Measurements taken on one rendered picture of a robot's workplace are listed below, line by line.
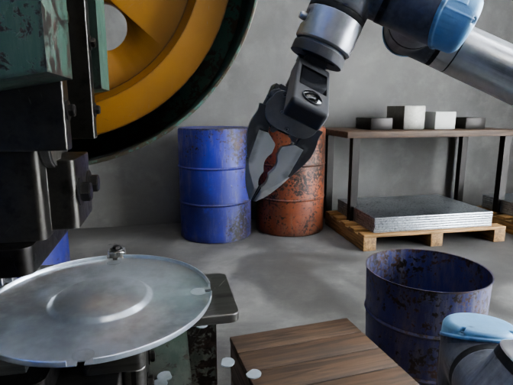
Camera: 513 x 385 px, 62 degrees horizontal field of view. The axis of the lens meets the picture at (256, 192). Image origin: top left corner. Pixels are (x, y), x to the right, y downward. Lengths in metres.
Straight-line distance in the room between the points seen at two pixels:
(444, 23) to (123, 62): 0.60
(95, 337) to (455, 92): 4.49
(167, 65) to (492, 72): 0.57
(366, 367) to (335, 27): 0.94
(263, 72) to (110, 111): 3.14
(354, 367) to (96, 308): 0.84
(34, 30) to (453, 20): 0.44
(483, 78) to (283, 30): 3.41
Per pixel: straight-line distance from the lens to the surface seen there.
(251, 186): 0.56
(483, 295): 1.56
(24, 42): 0.38
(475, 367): 0.76
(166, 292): 0.62
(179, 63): 0.90
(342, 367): 1.27
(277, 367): 1.25
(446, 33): 0.59
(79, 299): 0.61
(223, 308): 0.57
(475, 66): 0.72
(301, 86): 0.50
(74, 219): 0.54
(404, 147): 4.51
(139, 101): 0.89
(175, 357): 0.74
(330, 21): 0.56
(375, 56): 4.35
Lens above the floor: 1.03
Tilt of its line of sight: 11 degrees down
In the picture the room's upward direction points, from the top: straight up
